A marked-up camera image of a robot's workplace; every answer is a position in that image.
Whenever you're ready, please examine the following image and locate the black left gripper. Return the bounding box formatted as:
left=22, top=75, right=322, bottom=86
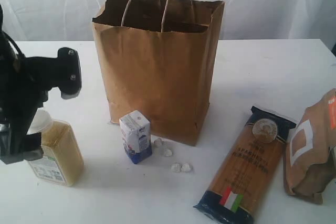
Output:
left=0, top=31, right=82, bottom=166

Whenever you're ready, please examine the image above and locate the yellow grain bottle white cap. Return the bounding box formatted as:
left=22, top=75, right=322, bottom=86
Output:
left=28, top=109, right=84, bottom=186

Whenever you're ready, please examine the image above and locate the brown paper shopping bag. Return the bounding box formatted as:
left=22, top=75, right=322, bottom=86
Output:
left=92, top=0, right=225, bottom=146

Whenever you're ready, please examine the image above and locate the brown kraft pouch orange label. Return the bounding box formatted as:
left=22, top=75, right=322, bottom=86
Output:
left=283, top=88, right=335, bottom=205

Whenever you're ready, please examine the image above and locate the small blue white milk carton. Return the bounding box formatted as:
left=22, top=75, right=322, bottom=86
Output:
left=119, top=110, right=152, bottom=164

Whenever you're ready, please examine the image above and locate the white crumpled paper ball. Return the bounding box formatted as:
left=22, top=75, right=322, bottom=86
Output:
left=154, top=138, right=163, bottom=148
left=162, top=148, right=173, bottom=157
left=170, top=163, right=182, bottom=173
left=181, top=163, right=193, bottom=173

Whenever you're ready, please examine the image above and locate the spaghetti package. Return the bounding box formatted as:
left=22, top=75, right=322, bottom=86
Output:
left=194, top=106, right=296, bottom=223

